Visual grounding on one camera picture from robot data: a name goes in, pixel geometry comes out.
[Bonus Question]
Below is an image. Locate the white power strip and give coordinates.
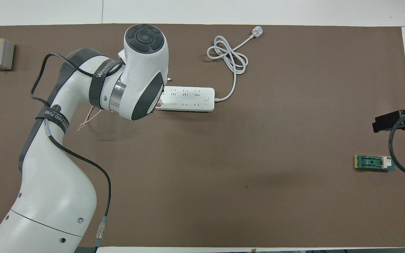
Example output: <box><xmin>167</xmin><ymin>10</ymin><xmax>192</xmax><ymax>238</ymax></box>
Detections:
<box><xmin>155</xmin><ymin>86</ymin><xmax>216</xmax><ymax>112</ymax></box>

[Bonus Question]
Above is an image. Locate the pink charging cable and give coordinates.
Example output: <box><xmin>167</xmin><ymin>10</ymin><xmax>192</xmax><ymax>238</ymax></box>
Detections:
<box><xmin>77</xmin><ymin>77</ymin><xmax>172</xmax><ymax>131</ymax></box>

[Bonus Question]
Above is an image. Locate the brown table mat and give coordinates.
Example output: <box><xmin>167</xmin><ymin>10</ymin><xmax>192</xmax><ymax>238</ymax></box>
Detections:
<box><xmin>0</xmin><ymin>24</ymin><xmax>405</xmax><ymax>248</ymax></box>

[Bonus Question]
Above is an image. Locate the green knife switch yellow base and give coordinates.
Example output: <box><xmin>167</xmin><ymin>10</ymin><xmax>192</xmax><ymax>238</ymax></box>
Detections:
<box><xmin>354</xmin><ymin>155</ymin><xmax>396</xmax><ymax>172</ymax></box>

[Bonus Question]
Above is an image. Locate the white power cord with plug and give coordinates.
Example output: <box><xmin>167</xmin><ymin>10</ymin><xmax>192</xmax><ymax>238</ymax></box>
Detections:
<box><xmin>207</xmin><ymin>27</ymin><xmax>263</xmax><ymax>103</ymax></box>

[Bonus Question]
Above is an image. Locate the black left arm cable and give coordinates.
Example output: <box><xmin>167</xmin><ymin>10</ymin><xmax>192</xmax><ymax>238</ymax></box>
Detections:
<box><xmin>30</xmin><ymin>53</ymin><xmax>126</xmax><ymax>253</ymax></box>

